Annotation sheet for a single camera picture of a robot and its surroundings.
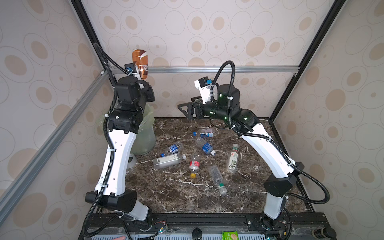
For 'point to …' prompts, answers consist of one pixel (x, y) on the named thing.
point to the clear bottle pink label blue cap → (205, 133)
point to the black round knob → (197, 233)
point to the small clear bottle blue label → (173, 149)
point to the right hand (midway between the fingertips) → (185, 103)
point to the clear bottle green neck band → (218, 178)
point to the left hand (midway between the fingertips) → (146, 79)
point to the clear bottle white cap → (168, 160)
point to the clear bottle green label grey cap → (233, 159)
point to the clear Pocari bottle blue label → (206, 147)
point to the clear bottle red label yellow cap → (194, 165)
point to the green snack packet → (230, 235)
